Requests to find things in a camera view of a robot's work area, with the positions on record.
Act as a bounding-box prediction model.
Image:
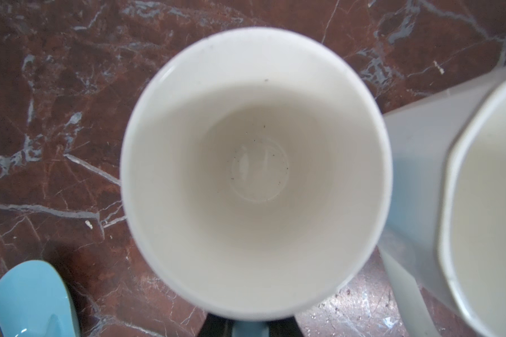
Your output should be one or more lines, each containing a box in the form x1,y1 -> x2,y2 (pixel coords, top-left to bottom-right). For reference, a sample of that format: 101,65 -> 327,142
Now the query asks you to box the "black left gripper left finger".
197,313 -> 234,337

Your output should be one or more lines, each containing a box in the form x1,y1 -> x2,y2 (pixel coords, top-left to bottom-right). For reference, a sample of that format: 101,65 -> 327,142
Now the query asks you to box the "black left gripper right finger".
268,316 -> 304,337

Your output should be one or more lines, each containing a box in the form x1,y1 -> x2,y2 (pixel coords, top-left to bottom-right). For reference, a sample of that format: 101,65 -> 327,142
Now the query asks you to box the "light blue mug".
119,27 -> 393,336

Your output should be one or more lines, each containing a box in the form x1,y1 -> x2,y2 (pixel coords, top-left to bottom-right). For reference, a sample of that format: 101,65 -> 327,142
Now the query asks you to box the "white faceted mug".
378,66 -> 506,336

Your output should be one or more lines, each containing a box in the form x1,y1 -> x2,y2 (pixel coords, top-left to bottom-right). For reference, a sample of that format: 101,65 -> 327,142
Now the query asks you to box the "light blue silicone spatula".
0,260 -> 81,336

